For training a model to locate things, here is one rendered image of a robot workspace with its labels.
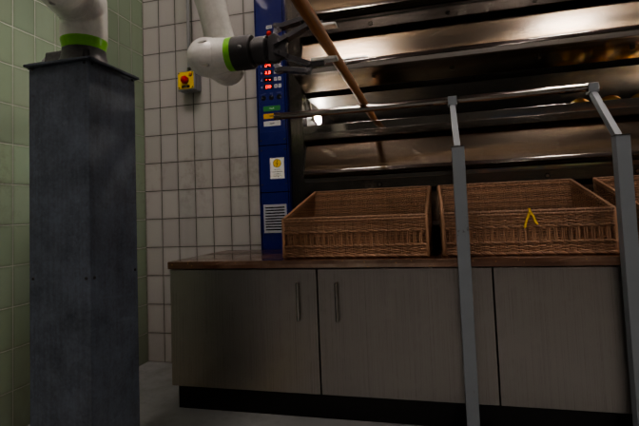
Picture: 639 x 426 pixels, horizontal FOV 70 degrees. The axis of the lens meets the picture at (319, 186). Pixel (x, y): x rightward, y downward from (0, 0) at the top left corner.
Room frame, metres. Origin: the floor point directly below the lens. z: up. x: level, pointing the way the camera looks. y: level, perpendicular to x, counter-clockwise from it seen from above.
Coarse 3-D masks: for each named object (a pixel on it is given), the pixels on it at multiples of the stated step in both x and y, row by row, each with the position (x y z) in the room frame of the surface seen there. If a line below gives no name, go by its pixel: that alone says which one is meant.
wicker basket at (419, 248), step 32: (320, 192) 2.20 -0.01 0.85; (352, 192) 2.15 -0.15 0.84; (384, 192) 2.11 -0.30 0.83; (416, 192) 2.07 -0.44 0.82; (288, 224) 1.76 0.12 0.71; (320, 224) 1.73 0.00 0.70; (352, 224) 1.69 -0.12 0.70; (384, 224) 1.66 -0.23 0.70; (416, 224) 1.63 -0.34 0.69; (288, 256) 1.76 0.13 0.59; (320, 256) 1.72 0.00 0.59; (352, 256) 1.69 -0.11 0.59; (384, 256) 1.66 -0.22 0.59; (416, 256) 1.63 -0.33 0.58
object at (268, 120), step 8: (272, 64) 2.26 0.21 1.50; (280, 64) 2.25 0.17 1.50; (264, 72) 2.27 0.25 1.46; (272, 72) 2.26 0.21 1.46; (264, 80) 2.27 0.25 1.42; (272, 80) 2.26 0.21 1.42; (280, 80) 2.25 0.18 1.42; (264, 88) 2.27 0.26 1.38; (272, 88) 2.26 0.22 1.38; (280, 88) 2.25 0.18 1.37; (264, 96) 2.27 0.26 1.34; (272, 96) 2.26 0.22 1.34; (280, 96) 2.25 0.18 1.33; (264, 104) 2.27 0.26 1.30; (272, 104) 2.26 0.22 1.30; (280, 104) 2.25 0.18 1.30; (264, 112) 2.27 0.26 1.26; (272, 112) 2.26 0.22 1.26; (280, 112) 2.25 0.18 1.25; (264, 120) 2.27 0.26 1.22; (272, 120) 2.26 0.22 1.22; (280, 120) 2.25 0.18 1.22; (264, 128) 2.27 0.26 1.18; (272, 128) 2.26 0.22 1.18; (280, 128) 2.25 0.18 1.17
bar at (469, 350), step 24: (456, 96) 1.71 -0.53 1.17; (480, 96) 1.69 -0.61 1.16; (504, 96) 1.67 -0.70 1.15; (528, 96) 1.66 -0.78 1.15; (456, 120) 1.63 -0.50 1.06; (456, 144) 1.53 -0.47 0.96; (624, 144) 1.38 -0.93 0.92; (456, 168) 1.50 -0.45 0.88; (624, 168) 1.38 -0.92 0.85; (456, 192) 1.50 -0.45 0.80; (624, 192) 1.38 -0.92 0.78; (456, 216) 1.50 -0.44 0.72; (624, 216) 1.38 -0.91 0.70; (456, 240) 1.50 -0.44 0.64; (624, 240) 1.38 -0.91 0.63; (624, 264) 1.39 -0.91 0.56; (624, 288) 1.41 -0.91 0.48
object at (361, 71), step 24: (480, 48) 1.90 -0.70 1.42; (504, 48) 1.88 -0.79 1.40; (528, 48) 1.86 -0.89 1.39; (552, 48) 1.86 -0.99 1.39; (576, 48) 1.86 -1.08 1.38; (600, 48) 1.86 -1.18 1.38; (624, 48) 1.86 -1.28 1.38; (312, 72) 2.08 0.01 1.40; (336, 72) 2.08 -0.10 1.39; (360, 72) 2.07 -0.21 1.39; (384, 72) 2.07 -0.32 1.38; (408, 72) 2.07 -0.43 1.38; (432, 72) 2.07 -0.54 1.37; (456, 72) 2.07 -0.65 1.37; (480, 72) 2.07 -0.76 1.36
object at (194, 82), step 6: (180, 72) 2.34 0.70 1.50; (186, 72) 2.33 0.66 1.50; (192, 72) 2.32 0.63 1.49; (180, 78) 2.34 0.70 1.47; (192, 78) 2.32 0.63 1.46; (198, 78) 2.36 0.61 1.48; (180, 84) 2.34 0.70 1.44; (186, 84) 2.33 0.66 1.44; (192, 84) 2.32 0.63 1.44; (198, 84) 2.35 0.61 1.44; (180, 90) 2.35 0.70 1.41; (186, 90) 2.35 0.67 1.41; (192, 90) 2.35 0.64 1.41; (198, 90) 2.36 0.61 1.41
